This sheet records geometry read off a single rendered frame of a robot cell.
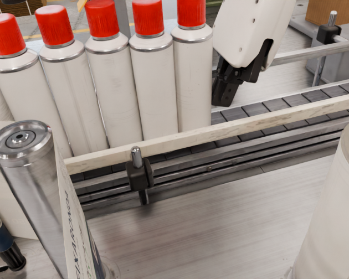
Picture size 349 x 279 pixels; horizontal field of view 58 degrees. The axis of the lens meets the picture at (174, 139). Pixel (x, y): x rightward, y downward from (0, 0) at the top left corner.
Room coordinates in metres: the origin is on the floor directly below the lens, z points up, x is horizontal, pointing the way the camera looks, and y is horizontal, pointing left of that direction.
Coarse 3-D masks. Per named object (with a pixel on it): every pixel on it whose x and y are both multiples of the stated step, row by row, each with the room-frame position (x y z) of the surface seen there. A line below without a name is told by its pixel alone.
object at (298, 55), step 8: (312, 48) 0.48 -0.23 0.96; (320, 48) 0.47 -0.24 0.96; (328, 48) 0.47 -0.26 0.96; (336, 48) 0.48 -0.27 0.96; (344, 48) 0.48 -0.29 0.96; (280, 56) 0.45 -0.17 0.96; (288, 56) 0.46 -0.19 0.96; (296, 56) 0.46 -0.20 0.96; (304, 56) 0.46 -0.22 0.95; (312, 56) 0.47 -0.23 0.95; (320, 56) 0.47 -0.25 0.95; (272, 64) 0.45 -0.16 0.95; (280, 64) 0.45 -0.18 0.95; (56, 104) 0.37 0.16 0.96
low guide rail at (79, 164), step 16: (272, 112) 0.37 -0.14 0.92; (288, 112) 0.37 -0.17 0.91; (304, 112) 0.38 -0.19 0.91; (320, 112) 0.38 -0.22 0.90; (208, 128) 0.35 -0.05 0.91; (224, 128) 0.35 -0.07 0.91; (240, 128) 0.35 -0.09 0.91; (256, 128) 0.36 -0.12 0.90; (128, 144) 0.32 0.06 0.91; (144, 144) 0.32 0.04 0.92; (160, 144) 0.32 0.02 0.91; (176, 144) 0.33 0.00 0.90; (192, 144) 0.33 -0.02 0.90; (64, 160) 0.30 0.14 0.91; (80, 160) 0.30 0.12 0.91; (96, 160) 0.30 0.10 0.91; (112, 160) 0.31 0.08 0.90; (128, 160) 0.31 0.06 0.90
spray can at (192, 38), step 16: (192, 0) 0.36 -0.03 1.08; (192, 16) 0.36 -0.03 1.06; (176, 32) 0.37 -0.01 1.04; (192, 32) 0.36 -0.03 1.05; (208, 32) 0.37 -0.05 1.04; (176, 48) 0.36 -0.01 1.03; (192, 48) 0.35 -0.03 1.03; (208, 48) 0.36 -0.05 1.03; (176, 64) 0.36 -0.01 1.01; (192, 64) 0.35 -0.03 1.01; (208, 64) 0.36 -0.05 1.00; (176, 80) 0.37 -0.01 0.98; (192, 80) 0.35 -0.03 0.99; (208, 80) 0.36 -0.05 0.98; (176, 96) 0.37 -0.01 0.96; (192, 96) 0.35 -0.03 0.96; (208, 96) 0.36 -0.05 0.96; (192, 112) 0.35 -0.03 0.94; (208, 112) 0.36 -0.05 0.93; (192, 128) 0.35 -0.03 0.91
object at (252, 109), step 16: (288, 96) 0.47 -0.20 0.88; (304, 96) 0.46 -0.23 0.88; (320, 96) 0.46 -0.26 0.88; (336, 96) 0.46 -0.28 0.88; (224, 112) 0.43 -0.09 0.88; (240, 112) 0.43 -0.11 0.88; (256, 112) 0.42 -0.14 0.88; (336, 112) 0.41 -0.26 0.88; (272, 128) 0.38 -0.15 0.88; (288, 128) 0.38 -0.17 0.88; (208, 144) 0.35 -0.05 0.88; (224, 144) 0.35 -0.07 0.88; (160, 160) 0.33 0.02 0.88; (80, 176) 0.31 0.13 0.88; (96, 176) 0.31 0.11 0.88
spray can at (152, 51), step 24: (144, 0) 0.36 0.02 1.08; (144, 24) 0.35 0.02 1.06; (144, 48) 0.34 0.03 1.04; (168, 48) 0.35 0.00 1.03; (144, 72) 0.34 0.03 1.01; (168, 72) 0.34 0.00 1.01; (144, 96) 0.34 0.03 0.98; (168, 96) 0.34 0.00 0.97; (144, 120) 0.35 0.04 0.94; (168, 120) 0.34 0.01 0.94
